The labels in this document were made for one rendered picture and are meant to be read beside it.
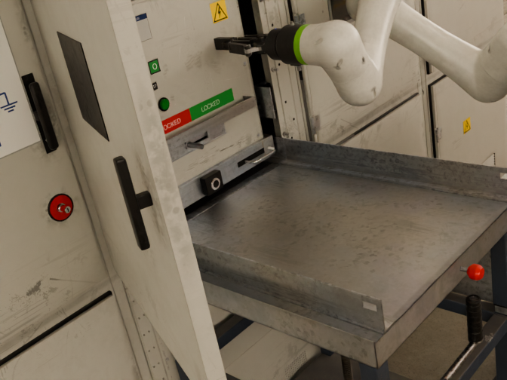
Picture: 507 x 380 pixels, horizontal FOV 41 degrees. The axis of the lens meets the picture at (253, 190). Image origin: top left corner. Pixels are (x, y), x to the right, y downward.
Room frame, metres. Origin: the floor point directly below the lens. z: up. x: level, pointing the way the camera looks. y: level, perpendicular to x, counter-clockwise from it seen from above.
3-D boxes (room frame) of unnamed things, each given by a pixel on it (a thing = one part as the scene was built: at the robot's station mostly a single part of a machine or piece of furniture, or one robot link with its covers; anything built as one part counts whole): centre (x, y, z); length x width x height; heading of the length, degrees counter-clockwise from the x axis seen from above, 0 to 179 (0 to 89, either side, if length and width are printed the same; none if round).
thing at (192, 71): (1.67, 0.12, 1.15); 0.48 x 0.01 x 0.48; 133
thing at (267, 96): (1.96, -0.03, 1.02); 0.30 x 0.08 x 0.09; 43
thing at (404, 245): (1.40, -0.14, 0.82); 0.68 x 0.62 x 0.06; 43
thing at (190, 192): (1.69, 0.13, 0.89); 0.54 x 0.05 x 0.06; 133
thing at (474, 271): (1.13, -0.39, 0.82); 0.04 x 0.03 x 0.03; 43
